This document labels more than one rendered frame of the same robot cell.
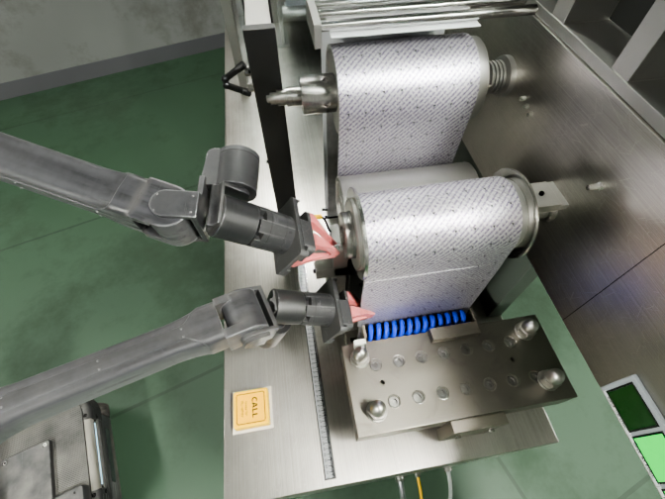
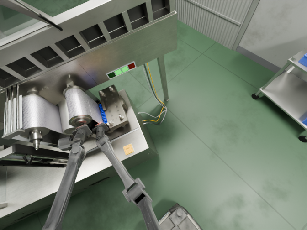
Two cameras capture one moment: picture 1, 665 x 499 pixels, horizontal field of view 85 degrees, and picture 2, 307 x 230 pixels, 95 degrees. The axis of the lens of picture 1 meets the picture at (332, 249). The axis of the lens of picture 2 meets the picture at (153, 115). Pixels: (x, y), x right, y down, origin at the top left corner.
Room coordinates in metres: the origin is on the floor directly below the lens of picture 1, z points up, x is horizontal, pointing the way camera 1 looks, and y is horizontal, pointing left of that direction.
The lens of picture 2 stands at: (-0.20, 0.43, 2.07)
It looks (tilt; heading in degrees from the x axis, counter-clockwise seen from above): 66 degrees down; 277
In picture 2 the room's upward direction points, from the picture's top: 23 degrees counter-clockwise
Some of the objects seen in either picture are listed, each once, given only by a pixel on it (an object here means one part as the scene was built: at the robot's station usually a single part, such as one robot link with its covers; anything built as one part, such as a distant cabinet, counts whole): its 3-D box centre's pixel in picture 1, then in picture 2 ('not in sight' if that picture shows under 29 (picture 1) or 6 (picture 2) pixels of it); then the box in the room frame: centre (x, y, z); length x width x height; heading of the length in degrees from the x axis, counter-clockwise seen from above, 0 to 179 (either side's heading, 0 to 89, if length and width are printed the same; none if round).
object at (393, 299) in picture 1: (423, 296); (95, 111); (0.30, -0.17, 1.11); 0.23 x 0.01 x 0.18; 99
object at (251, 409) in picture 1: (251, 408); (128, 149); (0.14, 0.17, 0.91); 0.07 x 0.07 x 0.02; 9
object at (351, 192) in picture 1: (356, 234); (80, 120); (0.34, -0.04, 1.25); 0.15 x 0.01 x 0.15; 9
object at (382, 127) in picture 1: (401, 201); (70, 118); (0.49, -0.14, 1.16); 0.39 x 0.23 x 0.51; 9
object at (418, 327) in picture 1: (418, 325); (103, 113); (0.28, -0.17, 1.03); 0.21 x 0.04 x 0.03; 99
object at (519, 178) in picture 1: (507, 213); (74, 92); (0.38, -0.29, 1.25); 0.15 x 0.01 x 0.15; 9
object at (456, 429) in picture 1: (470, 428); (123, 102); (0.10, -0.26, 0.96); 0.10 x 0.03 x 0.11; 99
